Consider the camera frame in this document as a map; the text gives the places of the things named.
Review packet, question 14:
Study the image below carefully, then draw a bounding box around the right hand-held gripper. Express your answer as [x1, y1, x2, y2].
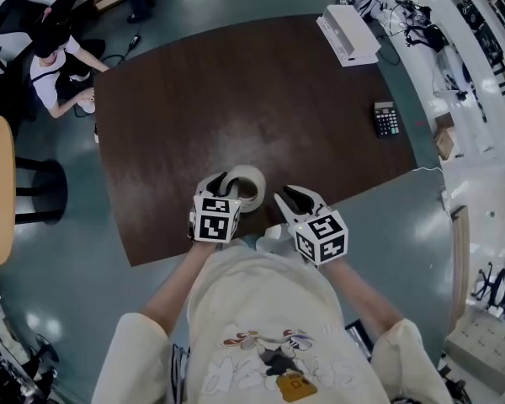
[273, 184, 349, 267]

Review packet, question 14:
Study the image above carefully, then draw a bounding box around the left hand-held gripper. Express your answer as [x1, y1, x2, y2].
[189, 171, 242, 244]

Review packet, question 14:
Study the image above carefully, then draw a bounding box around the beige tape roll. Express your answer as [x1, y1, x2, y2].
[218, 164, 268, 215]

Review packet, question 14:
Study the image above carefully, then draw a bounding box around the person's left forearm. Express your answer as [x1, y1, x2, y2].
[141, 240, 221, 332]

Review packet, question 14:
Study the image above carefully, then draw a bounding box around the person's right forearm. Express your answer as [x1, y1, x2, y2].
[319, 258, 406, 341]

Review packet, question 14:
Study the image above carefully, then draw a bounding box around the cream printed t-shirt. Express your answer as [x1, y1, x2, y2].
[90, 236, 454, 404]

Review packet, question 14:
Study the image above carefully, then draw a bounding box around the black calculator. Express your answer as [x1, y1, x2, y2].
[373, 101, 402, 140]

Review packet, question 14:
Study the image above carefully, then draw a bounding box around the flat white box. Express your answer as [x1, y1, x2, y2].
[316, 14, 380, 68]

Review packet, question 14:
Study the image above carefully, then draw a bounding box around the brown cardboard box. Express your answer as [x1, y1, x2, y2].
[433, 113, 463, 162]

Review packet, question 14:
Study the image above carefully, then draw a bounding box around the white shelving unit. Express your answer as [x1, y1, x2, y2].
[348, 0, 505, 156]

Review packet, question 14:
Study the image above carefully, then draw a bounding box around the black office chair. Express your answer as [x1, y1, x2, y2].
[470, 239, 505, 320]
[0, 0, 82, 59]

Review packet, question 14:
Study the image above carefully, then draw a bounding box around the white patterned cabinet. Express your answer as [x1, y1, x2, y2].
[443, 308, 505, 396]

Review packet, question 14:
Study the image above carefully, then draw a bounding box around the black pedestal base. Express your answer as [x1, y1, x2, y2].
[13, 156, 69, 226]

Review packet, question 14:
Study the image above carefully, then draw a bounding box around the black cable bundle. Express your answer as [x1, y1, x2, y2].
[385, 0, 448, 55]

